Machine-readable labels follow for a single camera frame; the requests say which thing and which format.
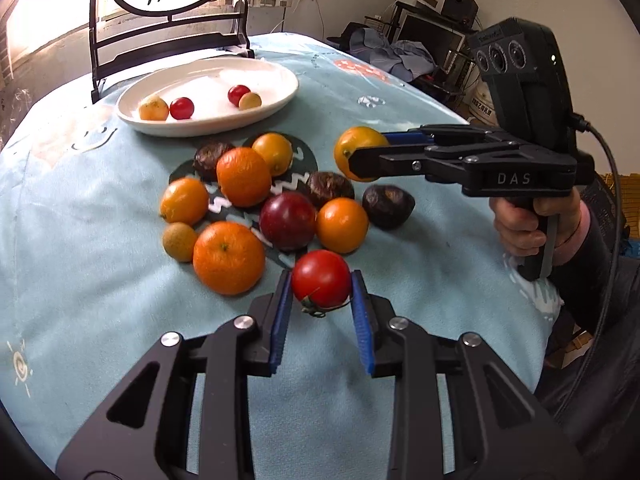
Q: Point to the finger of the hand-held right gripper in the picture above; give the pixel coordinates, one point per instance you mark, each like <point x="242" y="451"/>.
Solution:
<point x="405" y="136"/>
<point x="390" y="162"/>

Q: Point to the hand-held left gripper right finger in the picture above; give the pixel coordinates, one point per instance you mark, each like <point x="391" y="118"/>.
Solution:
<point x="359" y="330"/>

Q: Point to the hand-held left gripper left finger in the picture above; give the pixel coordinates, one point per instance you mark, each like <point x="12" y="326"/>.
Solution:
<point x="281" y="325"/>

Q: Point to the yellow-orange citrus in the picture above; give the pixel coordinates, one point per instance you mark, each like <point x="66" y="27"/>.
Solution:
<point x="273" y="151"/>
<point x="184" y="201"/>
<point x="357" y="139"/>

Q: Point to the dark brown passion fruit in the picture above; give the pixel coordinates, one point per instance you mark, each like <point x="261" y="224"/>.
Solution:
<point x="206" y="157"/>
<point x="330" y="186"/>
<point x="388" y="205"/>

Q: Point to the red tomato with stem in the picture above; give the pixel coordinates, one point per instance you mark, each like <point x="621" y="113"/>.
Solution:
<point x="321" y="277"/>

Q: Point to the large orange tangerine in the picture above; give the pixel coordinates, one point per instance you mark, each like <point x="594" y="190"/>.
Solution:
<point x="228" y="258"/>

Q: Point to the dark red plum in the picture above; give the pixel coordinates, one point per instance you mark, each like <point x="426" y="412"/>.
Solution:
<point x="287" y="220"/>

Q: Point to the small yellow fruit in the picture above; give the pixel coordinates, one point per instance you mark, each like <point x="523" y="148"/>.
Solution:
<point x="178" y="241"/>
<point x="153" y="108"/>
<point x="250" y="102"/>

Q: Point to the white oval plate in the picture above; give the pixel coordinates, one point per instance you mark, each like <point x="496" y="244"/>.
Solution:
<point x="210" y="80"/>

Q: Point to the person's right forearm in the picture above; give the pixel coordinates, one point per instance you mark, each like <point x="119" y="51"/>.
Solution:
<point x="600" y="270"/>

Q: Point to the person's right hand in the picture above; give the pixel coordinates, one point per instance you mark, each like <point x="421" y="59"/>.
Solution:
<point x="515" y="230"/>

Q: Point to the white printed bucket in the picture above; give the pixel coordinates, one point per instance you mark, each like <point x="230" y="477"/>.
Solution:
<point x="480" y="102"/>

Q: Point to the pile of blue clothes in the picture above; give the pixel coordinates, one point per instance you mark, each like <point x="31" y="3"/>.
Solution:
<point x="380" y="50"/>

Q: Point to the dark monitor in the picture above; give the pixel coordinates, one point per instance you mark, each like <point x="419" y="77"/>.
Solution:
<point x="430" y="37"/>

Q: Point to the black speaker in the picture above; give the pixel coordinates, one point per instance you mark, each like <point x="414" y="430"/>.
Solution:
<point x="460" y="5"/>

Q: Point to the yellow crate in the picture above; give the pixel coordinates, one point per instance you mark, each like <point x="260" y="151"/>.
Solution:
<point x="627" y="200"/>

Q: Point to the red cherry tomato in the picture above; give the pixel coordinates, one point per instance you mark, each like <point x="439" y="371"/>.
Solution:
<point x="236" y="92"/>
<point x="181" y="108"/>

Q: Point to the light blue printed tablecloth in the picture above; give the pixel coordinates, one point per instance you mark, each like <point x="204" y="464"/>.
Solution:
<point x="100" y="285"/>

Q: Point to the person's dark jacket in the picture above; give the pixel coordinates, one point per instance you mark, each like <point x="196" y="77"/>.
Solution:
<point x="600" y="390"/>

